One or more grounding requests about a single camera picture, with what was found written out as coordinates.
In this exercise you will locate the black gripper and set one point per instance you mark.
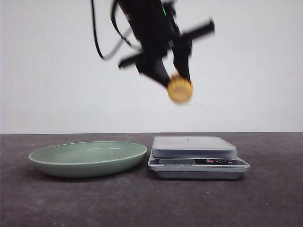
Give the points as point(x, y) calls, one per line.
point(157, 35)

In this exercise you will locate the yellow corn cob piece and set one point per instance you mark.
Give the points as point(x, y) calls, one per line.
point(179, 89)

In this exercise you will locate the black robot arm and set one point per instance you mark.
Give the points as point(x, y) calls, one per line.
point(144, 8)

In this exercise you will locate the silver digital kitchen scale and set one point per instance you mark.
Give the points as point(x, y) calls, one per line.
point(195, 157)

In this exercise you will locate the green round plate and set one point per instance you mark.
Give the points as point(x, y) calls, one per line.
point(88, 159)

